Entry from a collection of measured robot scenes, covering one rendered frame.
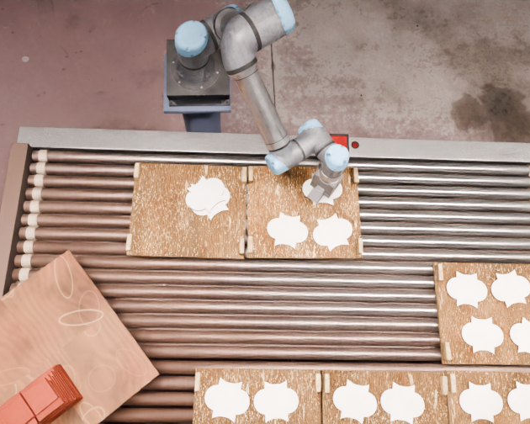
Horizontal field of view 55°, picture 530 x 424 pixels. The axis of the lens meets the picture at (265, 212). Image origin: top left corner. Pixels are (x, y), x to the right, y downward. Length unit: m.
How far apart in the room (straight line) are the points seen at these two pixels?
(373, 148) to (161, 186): 0.82
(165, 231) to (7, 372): 0.65
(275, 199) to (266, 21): 0.66
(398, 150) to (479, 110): 1.43
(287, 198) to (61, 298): 0.83
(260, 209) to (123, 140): 0.59
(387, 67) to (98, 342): 2.42
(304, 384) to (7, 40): 2.72
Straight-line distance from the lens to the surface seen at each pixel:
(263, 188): 1.87
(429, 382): 1.86
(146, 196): 1.88
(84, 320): 1.72
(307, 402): 1.76
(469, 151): 2.15
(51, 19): 3.60
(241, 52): 1.48
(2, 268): 1.94
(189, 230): 1.82
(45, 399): 1.56
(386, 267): 1.88
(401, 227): 1.93
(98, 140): 2.03
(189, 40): 1.86
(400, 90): 3.30
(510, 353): 1.98
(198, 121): 2.27
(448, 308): 1.91
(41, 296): 1.77
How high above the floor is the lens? 2.68
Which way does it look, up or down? 72 degrees down
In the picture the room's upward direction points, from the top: 10 degrees clockwise
